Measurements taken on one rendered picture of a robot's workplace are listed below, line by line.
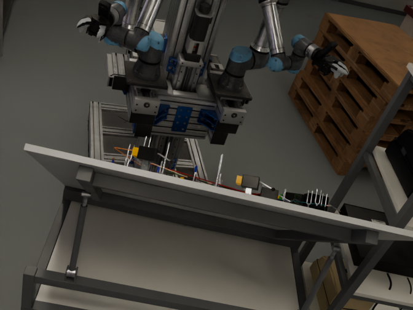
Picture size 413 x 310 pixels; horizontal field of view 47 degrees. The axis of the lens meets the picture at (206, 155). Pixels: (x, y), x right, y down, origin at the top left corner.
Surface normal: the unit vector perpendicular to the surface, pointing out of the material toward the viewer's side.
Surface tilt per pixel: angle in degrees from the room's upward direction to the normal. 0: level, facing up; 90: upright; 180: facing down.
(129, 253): 0
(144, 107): 90
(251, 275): 0
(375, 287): 0
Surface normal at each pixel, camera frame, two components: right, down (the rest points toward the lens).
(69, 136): 0.27, -0.76
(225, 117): 0.19, 0.65
